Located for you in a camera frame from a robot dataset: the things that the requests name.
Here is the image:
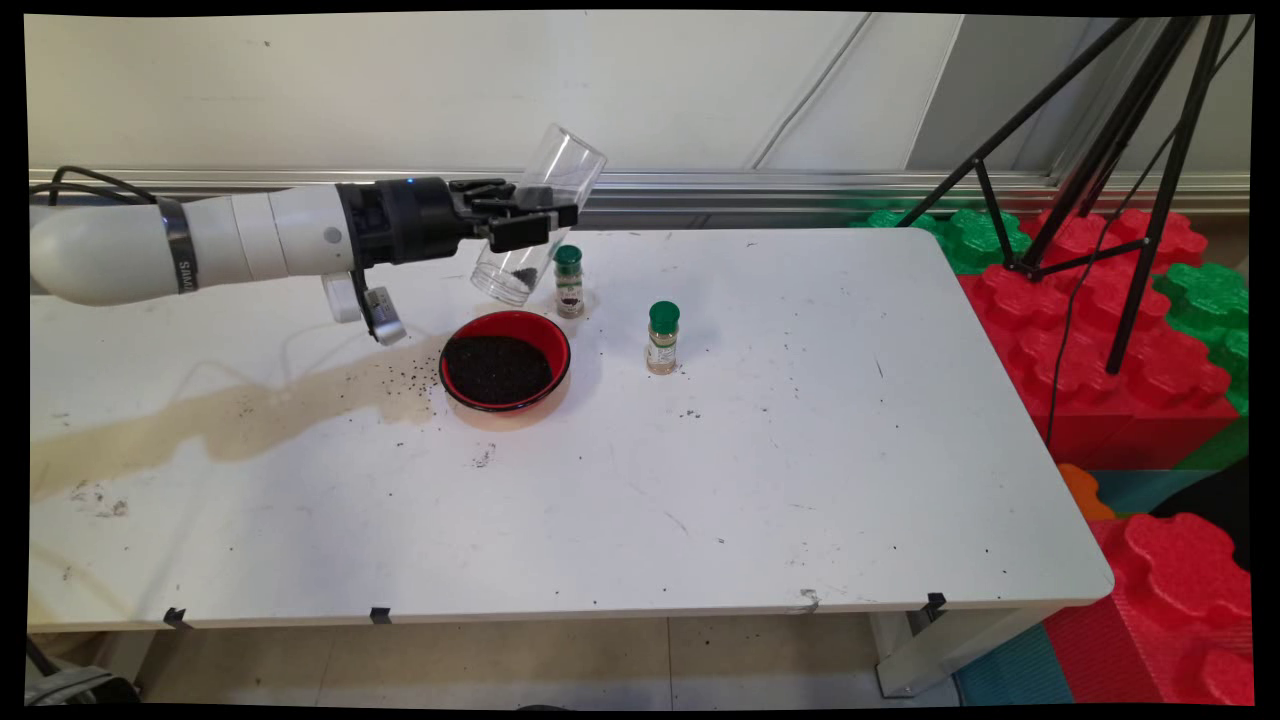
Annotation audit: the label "grey arm strap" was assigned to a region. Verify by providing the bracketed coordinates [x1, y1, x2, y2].
[157, 196, 200, 295]

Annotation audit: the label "thin black tripod cable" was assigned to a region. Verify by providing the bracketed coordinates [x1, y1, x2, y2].
[1043, 20, 1253, 448]

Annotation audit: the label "orange foam piece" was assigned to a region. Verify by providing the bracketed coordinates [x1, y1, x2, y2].
[1058, 463, 1117, 523]

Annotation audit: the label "spice bottle with pale contents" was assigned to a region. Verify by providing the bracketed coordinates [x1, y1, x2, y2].
[646, 301, 682, 377]

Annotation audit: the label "spice bottle with dark contents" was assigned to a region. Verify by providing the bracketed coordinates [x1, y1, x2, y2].
[553, 245, 586, 321]

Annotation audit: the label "green foam block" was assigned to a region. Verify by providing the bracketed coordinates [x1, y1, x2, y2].
[850, 208, 1033, 277]
[1155, 262, 1251, 471]

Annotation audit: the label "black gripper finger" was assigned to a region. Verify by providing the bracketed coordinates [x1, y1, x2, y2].
[450, 177, 519, 214]
[463, 203, 581, 254]

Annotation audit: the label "red bowl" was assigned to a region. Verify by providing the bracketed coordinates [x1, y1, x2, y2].
[438, 310, 573, 431]

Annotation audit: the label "aluminium wall rail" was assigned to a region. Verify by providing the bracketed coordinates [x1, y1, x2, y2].
[30, 168, 1251, 233]

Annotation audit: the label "thin white wall cable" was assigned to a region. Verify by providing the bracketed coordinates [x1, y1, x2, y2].
[750, 12, 876, 171]

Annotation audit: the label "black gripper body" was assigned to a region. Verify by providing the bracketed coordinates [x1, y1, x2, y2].
[335, 177, 473, 271]

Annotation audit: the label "clear plastic jar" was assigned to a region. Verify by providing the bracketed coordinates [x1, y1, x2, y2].
[470, 123, 609, 308]

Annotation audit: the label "black tripod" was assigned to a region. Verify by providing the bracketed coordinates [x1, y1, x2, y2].
[895, 15, 1251, 376]

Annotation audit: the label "grey ribbed hose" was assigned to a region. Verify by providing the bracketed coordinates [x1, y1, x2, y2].
[25, 665, 141, 706]

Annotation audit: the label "grey table leg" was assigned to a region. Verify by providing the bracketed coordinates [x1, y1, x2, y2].
[870, 605, 1061, 699]

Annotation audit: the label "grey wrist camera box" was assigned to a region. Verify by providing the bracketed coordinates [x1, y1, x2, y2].
[322, 268, 408, 347]

